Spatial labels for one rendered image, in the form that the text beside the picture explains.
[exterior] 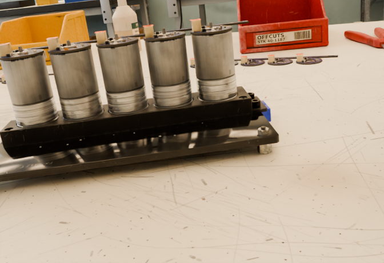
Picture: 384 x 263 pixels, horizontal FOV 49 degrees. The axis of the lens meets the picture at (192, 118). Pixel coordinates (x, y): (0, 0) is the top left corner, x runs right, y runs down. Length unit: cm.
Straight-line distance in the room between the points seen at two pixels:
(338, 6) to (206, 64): 439
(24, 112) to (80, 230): 10
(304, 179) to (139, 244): 8
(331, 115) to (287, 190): 10
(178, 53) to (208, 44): 2
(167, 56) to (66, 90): 6
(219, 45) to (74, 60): 8
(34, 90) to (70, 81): 2
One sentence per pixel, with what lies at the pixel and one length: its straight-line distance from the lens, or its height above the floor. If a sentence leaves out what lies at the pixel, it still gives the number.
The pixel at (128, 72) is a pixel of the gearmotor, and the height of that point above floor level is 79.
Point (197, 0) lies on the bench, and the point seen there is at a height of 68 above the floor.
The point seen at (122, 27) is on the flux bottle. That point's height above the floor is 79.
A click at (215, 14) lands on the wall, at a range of 473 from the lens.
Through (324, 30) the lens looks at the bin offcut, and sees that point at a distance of 50.
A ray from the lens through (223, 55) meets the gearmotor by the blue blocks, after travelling 25.
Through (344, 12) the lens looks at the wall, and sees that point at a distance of 464.
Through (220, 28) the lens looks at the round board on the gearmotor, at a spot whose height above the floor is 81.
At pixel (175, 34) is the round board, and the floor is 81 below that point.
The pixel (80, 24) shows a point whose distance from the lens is 67.
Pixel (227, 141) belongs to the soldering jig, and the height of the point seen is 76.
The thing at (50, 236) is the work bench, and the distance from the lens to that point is 19.
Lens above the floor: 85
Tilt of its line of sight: 19 degrees down
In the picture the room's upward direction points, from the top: 7 degrees counter-clockwise
